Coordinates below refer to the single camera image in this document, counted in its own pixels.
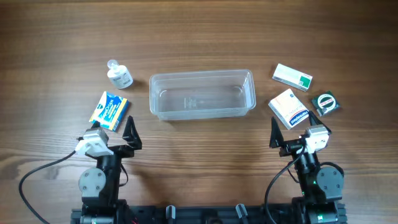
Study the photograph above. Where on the small white plastic bottle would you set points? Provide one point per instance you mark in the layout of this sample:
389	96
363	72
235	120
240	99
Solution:
119	75

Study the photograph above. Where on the clear plastic container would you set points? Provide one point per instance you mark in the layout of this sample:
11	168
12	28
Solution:
202	95

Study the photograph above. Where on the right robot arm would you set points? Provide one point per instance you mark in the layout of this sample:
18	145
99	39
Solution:
321	183

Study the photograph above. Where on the dark green tape packet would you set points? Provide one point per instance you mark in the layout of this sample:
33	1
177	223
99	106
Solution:
325	103

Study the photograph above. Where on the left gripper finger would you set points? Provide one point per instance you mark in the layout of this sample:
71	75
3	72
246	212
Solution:
96	125
131	136

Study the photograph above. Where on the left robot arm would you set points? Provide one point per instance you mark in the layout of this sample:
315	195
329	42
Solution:
99	186

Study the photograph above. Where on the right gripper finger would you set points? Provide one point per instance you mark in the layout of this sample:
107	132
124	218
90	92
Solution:
276	138
315	121

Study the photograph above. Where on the blue yellow VapoDrops box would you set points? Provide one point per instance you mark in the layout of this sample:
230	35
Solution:
109	111

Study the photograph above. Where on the white Hansaplast plaster box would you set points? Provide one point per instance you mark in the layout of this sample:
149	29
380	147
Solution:
289	109

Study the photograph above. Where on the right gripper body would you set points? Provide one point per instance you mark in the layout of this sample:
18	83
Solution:
292	148

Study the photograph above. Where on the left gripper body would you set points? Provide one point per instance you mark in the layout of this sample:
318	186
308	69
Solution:
117	149

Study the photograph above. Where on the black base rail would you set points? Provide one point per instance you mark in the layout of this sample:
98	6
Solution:
281	213

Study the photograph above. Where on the white green medicine box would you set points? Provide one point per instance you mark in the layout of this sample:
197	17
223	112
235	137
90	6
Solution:
292	77

